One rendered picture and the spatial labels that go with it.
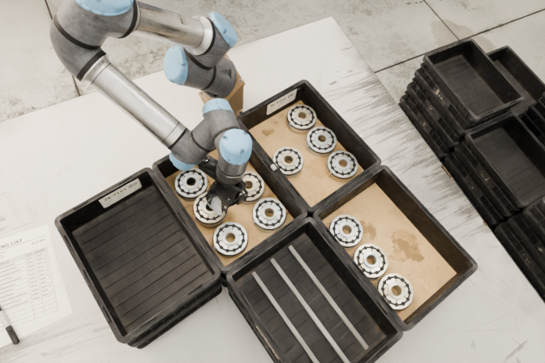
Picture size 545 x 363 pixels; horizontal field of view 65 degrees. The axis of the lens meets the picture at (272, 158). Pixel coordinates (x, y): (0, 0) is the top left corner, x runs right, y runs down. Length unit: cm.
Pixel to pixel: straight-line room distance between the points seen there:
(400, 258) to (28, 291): 113
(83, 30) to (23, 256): 80
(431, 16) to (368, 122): 172
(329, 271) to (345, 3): 226
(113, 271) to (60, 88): 165
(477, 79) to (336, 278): 140
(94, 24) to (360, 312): 102
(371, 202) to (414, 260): 22
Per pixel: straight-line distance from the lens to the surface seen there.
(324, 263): 133
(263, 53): 187
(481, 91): 234
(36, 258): 158
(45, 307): 152
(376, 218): 141
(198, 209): 131
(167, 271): 132
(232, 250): 128
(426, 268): 142
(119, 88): 113
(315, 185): 141
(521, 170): 233
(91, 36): 110
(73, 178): 164
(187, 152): 114
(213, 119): 108
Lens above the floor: 209
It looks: 62 degrees down
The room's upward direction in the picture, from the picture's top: 9 degrees clockwise
